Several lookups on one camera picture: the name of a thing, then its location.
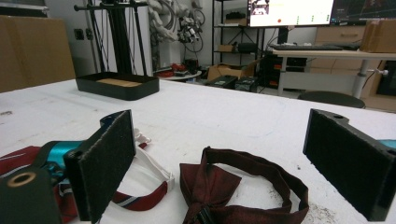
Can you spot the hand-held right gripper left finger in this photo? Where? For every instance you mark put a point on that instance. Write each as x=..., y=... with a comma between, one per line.
x=102, y=165

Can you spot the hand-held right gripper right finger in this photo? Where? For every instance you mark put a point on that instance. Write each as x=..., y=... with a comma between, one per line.
x=351, y=161

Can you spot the red striped bow tie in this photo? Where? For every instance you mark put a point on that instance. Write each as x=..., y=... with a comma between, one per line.
x=143, y=202

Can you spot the black rack tray wooden bottom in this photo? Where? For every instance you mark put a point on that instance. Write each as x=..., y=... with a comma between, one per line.
x=121, y=90

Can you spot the dark red bow tie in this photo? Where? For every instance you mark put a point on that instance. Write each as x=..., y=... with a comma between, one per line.
x=211, y=186

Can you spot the black round stool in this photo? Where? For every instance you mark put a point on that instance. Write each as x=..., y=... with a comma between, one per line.
x=331, y=99

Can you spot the white-legged wooden desk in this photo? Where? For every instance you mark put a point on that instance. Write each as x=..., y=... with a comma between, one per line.
x=327, y=54

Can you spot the red tool case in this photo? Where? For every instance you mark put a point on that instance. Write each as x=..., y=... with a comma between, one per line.
x=174, y=69

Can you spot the round white table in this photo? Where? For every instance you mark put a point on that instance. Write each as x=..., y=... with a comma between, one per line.
x=183, y=76

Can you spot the black keyboard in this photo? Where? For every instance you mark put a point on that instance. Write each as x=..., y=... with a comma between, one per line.
x=305, y=47

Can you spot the white foam mat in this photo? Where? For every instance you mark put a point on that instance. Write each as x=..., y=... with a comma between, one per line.
x=218, y=118

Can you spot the black computer tower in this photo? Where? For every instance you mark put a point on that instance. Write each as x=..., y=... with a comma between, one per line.
x=247, y=84
x=221, y=82

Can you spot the large brown cardboard panel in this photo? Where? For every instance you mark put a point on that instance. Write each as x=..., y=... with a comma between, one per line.
x=34, y=53

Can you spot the dark-screen monitor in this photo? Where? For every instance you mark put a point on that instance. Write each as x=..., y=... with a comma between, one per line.
x=364, y=11

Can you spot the open cardboard box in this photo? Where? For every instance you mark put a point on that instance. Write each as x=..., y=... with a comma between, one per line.
x=224, y=72

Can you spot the white wrapped equipment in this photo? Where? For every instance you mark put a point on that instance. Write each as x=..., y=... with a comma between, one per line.
x=162, y=21

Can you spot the white-screen monitor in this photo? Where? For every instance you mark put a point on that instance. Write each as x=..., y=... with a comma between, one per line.
x=299, y=12

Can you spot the black shelf rack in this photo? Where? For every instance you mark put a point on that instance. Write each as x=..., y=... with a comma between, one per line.
x=221, y=31

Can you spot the black metal frame stand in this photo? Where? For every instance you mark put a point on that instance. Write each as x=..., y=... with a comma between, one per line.
x=120, y=37

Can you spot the black wall socket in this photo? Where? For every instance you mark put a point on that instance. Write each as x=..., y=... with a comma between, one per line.
x=78, y=34
x=89, y=34

